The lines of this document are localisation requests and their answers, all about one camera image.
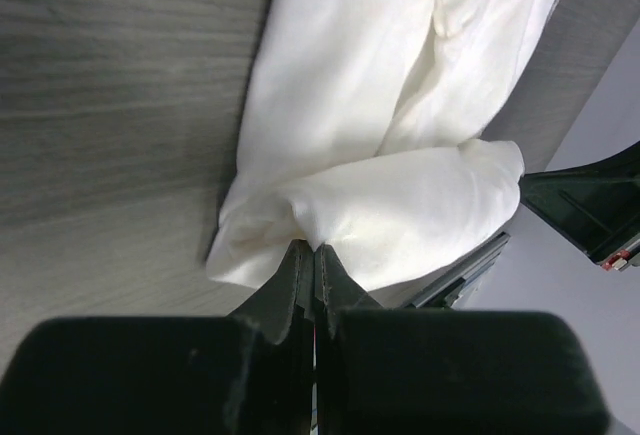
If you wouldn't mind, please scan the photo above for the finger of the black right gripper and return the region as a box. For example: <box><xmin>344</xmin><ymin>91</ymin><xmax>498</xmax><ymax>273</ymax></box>
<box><xmin>519</xmin><ymin>144</ymin><xmax>640</xmax><ymax>271</ymax></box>

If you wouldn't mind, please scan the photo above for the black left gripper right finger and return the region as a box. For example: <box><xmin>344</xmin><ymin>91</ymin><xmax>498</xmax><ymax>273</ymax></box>
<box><xmin>314</xmin><ymin>246</ymin><xmax>610</xmax><ymax>434</ymax></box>

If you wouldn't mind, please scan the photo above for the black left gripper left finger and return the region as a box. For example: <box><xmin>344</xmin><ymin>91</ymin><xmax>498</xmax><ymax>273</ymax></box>
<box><xmin>1</xmin><ymin>241</ymin><xmax>314</xmax><ymax>434</ymax></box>

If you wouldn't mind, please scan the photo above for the white t shirt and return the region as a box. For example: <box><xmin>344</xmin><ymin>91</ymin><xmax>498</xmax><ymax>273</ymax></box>
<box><xmin>206</xmin><ymin>0</ymin><xmax>557</xmax><ymax>290</ymax></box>

